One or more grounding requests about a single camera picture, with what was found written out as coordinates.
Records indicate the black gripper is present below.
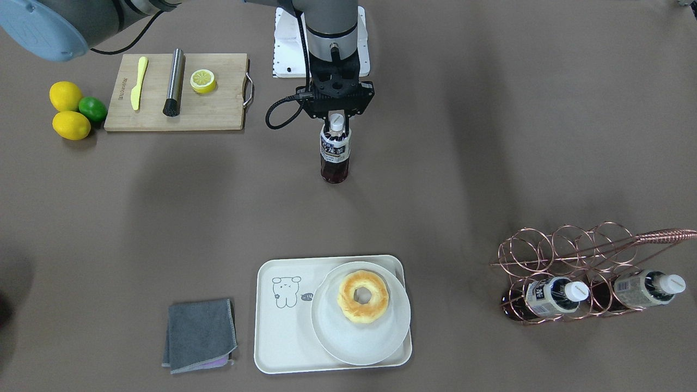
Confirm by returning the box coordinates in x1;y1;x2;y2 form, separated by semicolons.
296;46;375;136

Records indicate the cream serving tray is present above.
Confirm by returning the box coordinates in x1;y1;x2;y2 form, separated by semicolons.
254;255;412;374

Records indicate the wooden cutting board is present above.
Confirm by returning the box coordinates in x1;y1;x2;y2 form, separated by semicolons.
103;53;254;132

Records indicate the white round plate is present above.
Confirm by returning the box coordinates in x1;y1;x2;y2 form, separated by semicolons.
310;261;411;366

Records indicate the green lime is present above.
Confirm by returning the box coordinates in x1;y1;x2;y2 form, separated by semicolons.
78;96;108;123

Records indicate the copper wire bottle rack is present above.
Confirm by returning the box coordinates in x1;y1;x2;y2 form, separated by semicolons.
494;222;695;325

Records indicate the grey folded cloth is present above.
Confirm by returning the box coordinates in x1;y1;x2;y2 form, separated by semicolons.
161;298;237;374

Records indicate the yellow lemon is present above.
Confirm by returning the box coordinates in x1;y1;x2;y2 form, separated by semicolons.
49;81;83;112
52;111;91;140

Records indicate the yellow plastic knife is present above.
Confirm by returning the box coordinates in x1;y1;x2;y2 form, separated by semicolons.
130;56;149;112

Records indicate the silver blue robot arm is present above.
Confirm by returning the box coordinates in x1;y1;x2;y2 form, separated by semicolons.
1;1;375;129

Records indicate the half lemon slice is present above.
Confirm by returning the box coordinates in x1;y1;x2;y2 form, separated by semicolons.
189;69;217;94

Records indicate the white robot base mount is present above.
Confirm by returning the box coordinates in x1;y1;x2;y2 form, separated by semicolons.
272;7;371;78

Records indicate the glazed donut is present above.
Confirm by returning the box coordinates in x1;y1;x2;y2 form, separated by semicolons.
338;270;390;323

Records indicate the tea bottle front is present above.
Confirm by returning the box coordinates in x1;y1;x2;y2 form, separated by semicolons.
502;277;590;322
591;269;687;314

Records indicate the tea bottle taken from rack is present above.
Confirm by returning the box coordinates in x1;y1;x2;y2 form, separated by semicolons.
320;113;352;184

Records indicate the lower yellow lemon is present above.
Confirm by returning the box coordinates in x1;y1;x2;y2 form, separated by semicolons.
52;111;91;140

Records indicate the upper yellow lemon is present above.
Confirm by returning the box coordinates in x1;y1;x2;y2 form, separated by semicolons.
49;81;83;112

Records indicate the steel muddler black tip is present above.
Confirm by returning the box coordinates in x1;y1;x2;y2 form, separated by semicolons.
162;48;185;117

